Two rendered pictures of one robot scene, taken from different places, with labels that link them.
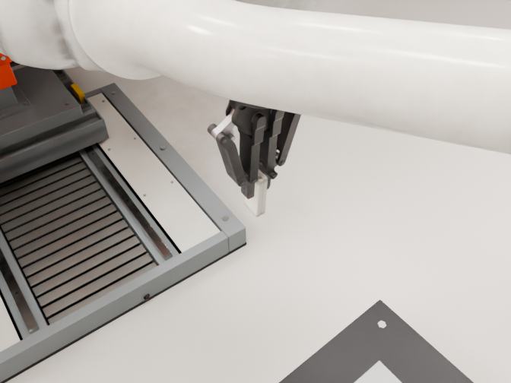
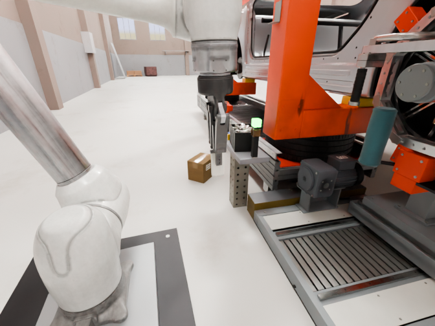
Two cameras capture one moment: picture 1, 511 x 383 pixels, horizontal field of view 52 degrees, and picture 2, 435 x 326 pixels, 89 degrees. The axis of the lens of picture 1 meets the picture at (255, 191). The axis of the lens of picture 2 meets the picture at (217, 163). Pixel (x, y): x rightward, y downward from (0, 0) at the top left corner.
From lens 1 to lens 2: 0.85 m
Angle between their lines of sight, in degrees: 86
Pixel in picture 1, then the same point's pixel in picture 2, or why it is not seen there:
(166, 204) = (371, 308)
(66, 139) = (412, 249)
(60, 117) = (425, 239)
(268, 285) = not seen: outside the picture
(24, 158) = (386, 231)
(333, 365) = (177, 308)
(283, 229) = not seen: outside the picture
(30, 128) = (405, 225)
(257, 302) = not seen: outside the picture
